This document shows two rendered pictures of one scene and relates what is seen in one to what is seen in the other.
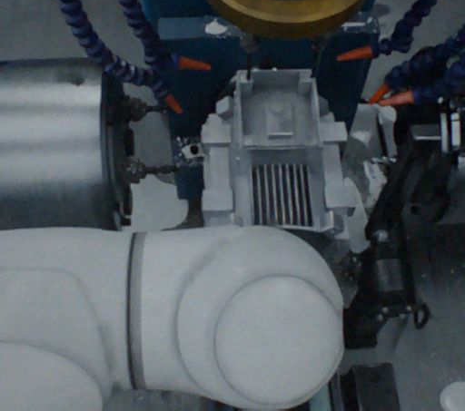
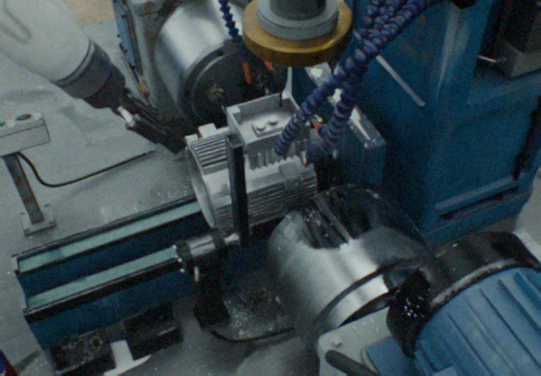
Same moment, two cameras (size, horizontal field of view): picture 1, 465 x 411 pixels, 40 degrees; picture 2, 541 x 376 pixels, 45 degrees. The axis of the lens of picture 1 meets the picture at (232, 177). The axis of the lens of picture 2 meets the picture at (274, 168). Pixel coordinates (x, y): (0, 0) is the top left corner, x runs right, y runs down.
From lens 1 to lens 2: 0.92 m
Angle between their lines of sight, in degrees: 42
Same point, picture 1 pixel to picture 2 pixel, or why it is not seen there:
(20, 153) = (183, 31)
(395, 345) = (209, 345)
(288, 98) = not seen: hidden behind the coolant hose
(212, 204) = (204, 130)
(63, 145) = (193, 42)
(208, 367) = not seen: outside the picture
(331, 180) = (253, 184)
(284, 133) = (255, 130)
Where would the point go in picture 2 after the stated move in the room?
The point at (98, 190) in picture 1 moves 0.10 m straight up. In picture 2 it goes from (183, 72) to (176, 31)
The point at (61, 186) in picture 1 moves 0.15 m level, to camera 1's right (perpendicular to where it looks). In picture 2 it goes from (177, 58) to (196, 103)
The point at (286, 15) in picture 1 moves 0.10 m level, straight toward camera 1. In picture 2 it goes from (245, 26) to (183, 36)
